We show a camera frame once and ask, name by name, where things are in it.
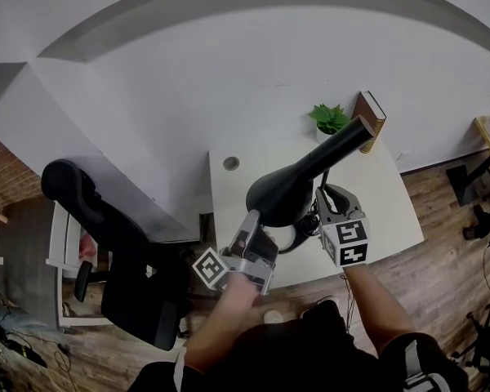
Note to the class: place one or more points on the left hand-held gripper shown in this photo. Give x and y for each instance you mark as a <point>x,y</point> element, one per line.
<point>249,270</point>

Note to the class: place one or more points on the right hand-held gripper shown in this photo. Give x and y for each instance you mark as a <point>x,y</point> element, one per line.
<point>349,243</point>

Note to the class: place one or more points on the black desk lamp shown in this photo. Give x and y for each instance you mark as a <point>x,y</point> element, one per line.
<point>286,186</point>

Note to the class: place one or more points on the person's right forearm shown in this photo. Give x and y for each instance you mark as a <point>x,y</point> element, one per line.
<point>375,308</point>

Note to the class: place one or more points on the person's left forearm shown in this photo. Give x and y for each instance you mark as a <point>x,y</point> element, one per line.
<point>224,325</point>

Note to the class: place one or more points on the person's left white shoe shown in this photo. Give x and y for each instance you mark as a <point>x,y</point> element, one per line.
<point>273,316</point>

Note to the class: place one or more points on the small green potted plant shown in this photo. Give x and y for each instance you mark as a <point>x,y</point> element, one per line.
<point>328,117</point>

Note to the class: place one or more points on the brown hardcover book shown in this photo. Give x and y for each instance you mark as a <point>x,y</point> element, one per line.
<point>369,110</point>

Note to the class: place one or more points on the person's black clothing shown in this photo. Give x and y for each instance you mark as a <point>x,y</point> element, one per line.
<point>302,357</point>

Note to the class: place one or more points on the black office chair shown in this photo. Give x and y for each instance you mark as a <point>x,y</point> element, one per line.
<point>126,268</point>

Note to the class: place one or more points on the red bag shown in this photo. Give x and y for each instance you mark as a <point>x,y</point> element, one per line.
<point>87,245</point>

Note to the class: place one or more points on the white shelf unit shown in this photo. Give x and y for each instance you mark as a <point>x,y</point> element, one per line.
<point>56,239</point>

